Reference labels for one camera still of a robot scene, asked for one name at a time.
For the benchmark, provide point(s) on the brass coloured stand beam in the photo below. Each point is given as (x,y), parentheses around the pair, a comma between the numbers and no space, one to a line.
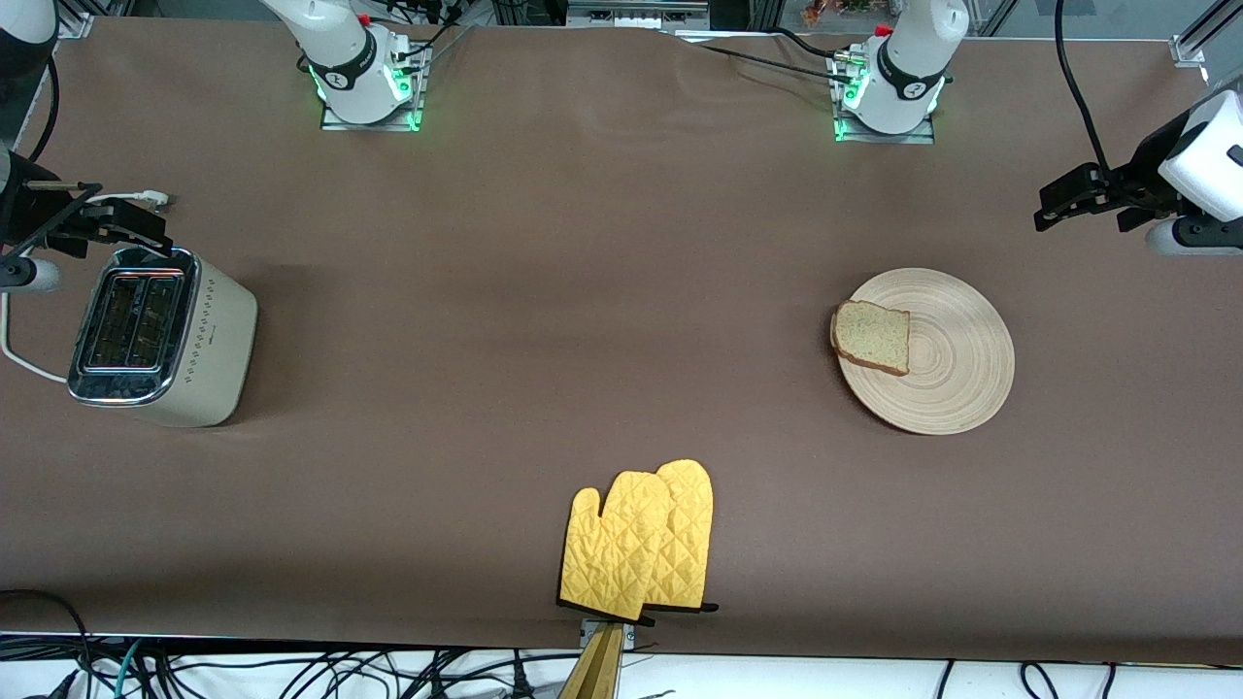
(597,670)

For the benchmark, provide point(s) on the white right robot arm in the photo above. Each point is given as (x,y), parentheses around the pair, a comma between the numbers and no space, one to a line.
(340,49)

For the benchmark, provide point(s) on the cream and chrome toaster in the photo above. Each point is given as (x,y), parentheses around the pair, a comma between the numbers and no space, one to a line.
(209,330)

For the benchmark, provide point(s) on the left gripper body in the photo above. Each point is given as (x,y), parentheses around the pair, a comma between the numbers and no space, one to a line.
(1147,167)

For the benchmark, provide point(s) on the aluminium frame profile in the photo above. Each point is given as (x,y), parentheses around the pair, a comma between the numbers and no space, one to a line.
(1204,29)
(87,15)

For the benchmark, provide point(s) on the yellow quilted oven mitt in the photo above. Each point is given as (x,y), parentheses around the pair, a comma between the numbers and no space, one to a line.
(612,553)
(691,524)

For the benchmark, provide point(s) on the brown table cover sheet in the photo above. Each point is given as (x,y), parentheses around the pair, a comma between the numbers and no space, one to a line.
(583,243)

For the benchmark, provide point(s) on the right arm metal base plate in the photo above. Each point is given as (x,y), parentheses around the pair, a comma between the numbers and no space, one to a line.
(369,124)

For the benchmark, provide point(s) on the grey metal box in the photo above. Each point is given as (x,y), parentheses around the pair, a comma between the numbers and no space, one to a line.
(636,12)

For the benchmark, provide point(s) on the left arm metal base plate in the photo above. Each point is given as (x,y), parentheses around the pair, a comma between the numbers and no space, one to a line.
(918,138)

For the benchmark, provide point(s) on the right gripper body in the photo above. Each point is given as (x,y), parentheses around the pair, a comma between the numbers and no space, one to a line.
(21,206)

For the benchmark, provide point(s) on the slice of brown bread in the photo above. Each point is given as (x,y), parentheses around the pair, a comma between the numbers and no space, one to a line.
(872,337)

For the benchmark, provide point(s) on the round wooden plate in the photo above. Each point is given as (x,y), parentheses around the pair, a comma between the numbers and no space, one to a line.
(957,354)

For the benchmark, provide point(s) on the small metal clamp plate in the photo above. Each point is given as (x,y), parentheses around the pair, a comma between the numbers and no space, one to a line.
(631,636)

